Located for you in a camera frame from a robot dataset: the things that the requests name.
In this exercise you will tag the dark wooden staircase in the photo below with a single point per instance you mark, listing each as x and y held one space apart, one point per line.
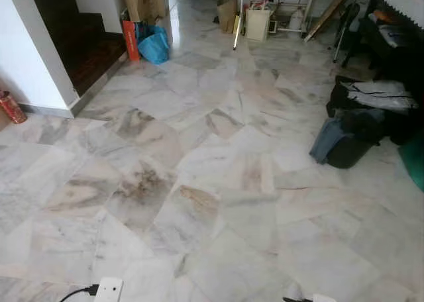
79 44

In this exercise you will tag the white plastic jug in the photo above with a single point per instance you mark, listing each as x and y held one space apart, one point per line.
296 20

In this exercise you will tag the orange red box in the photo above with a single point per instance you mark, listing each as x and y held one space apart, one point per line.
130 40

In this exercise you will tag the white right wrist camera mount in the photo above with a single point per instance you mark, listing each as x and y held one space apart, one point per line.
323 299

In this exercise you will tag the grey white cloth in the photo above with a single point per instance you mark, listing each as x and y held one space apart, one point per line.
381 95

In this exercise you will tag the table with white cloth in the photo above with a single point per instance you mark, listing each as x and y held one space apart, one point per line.
397 0

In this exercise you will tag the large brown paper bag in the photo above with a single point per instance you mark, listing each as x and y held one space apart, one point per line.
142 0

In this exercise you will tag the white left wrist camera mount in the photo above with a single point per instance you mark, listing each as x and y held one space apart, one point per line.
108 291

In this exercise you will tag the cream tote bag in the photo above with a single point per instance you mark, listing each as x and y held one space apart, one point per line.
257 25

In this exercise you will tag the small brown paper bag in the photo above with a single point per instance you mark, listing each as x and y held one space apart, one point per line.
227 16

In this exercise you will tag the white broom stick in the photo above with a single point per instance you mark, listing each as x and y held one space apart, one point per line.
237 24

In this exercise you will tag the wooden plank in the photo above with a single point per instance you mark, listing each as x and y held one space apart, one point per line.
331 14

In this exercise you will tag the black folding chair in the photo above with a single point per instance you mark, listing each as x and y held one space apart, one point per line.
350 17

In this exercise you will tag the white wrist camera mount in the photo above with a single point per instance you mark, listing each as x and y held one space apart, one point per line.
108 291
323 299

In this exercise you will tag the blue jeans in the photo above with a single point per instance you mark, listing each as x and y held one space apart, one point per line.
328 140

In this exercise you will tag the green plastic bag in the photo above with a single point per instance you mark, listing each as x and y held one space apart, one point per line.
414 163

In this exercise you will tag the blue plastic bag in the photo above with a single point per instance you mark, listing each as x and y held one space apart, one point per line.
156 47

